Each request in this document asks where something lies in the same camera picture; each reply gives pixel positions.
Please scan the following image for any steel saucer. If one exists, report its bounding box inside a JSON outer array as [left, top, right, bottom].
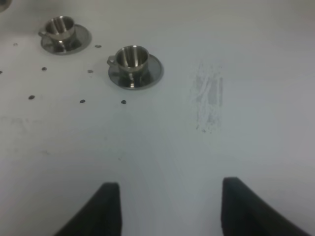
[[40, 24, 92, 56], [108, 54, 164, 90]]

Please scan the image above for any steel saucer near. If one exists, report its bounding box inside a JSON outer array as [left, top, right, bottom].
[[108, 54, 164, 90]]

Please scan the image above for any steel teacup near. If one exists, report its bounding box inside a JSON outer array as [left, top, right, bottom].
[[107, 45, 150, 73]]

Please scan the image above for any steel teacup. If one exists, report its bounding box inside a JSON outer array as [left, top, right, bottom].
[[38, 16, 75, 41], [107, 45, 150, 73]]

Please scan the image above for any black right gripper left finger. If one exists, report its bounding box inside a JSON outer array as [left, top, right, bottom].
[[55, 182, 123, 236]]

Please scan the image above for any steel saucer far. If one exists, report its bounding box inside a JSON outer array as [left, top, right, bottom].
[[40, 24, 92, 56]]

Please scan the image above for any steel teacup far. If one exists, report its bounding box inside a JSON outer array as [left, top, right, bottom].
[[38, 16, 75, 41]]

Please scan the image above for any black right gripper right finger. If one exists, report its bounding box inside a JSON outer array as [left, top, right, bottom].
[[220, 177, 309, 236]]

